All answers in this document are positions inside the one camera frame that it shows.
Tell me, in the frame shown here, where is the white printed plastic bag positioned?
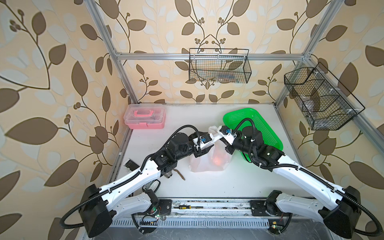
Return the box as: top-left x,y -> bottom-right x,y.
189,140 -> 232,173

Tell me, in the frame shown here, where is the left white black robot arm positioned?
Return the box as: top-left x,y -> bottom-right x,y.
60,126 -> 222,238

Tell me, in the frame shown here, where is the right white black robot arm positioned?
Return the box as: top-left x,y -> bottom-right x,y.
220,118 -> 384,239

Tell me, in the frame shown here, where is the green plastic basket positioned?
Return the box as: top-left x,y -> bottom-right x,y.
223,108 -> 284,151

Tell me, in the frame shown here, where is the yellow black screwdriver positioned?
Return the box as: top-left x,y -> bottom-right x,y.
177,205 -> 204,210

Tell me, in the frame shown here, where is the pink plastic storage box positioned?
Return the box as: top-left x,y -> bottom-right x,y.
124,104 -> 166,130

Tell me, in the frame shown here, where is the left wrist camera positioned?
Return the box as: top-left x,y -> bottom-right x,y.
198,133 -> 215,150

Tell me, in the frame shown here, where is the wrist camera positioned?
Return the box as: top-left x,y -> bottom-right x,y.
198,133 -> 215,150
219,126 -> 237,145

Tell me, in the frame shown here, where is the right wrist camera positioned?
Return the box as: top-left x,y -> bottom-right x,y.
219,126 -> 237,145

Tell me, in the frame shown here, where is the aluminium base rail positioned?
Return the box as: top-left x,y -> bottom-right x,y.
88,197 -> 337,229

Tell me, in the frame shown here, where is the rear black wire basket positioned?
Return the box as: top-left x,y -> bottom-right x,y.
189,48 -> 252,84

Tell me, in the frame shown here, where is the side black wire basket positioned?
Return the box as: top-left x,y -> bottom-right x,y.
284,62 -> 366,131

